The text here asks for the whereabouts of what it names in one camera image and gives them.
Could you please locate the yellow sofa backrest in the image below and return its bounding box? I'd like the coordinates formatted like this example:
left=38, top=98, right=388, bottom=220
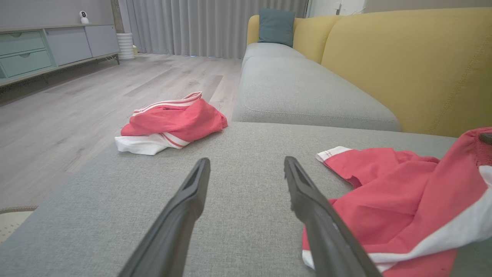
left=246, top=7, right=492, bottom=138

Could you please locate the cream perforated laundry basket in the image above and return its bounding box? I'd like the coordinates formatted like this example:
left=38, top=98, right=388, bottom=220
left=0, top=206, right=39, bottom=244

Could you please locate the red white-trimmed garment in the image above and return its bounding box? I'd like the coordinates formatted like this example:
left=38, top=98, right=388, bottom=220
left=301, top=127, right=492, bottom=277

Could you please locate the long grey tv cabinet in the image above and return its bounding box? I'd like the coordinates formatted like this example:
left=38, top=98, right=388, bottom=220
left=0, top=23, right=120, bottom=88

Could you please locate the white ribbed plant pot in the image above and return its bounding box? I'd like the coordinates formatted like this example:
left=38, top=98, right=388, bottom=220
left=116, top=33, right=136, bottom=61

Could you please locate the grey pleated curtain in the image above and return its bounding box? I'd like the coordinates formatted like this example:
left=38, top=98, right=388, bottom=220
left=119, top=0, right=309, bottom=59

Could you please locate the long grey sofa seat cushion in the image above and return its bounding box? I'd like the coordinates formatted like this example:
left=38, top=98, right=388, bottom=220
left=232, top=42, right=401, bottom=132

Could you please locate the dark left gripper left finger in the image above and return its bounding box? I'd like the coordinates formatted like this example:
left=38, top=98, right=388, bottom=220
left=117, top=158, right=211, bottom=277

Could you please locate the grey cabinet door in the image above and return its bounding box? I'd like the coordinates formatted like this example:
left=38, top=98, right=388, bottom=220
left=45, top=27, right=93, bottom=67
left=85, top=25, right=120, bottom=58

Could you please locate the pale green cabinet drawer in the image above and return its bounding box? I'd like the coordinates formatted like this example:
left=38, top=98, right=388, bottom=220
left=0, top=50, right=53, bottom=78
left=0, top=32, right=46, bottom=57

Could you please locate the red number 23 jersey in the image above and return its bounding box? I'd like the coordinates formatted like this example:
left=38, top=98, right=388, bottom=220
left=115, top=91, right=228, bottom=156

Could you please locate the grey sofa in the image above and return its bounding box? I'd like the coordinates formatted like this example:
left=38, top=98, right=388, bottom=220
left=0, top=122, right=492, bottom=277

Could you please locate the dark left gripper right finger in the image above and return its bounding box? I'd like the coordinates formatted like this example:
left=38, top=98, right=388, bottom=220
left=284, top=156, right=382, bottom=277

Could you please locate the teal throw pillow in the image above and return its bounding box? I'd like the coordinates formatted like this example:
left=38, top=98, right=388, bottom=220
left=258, top=8, right=296, bottom=48

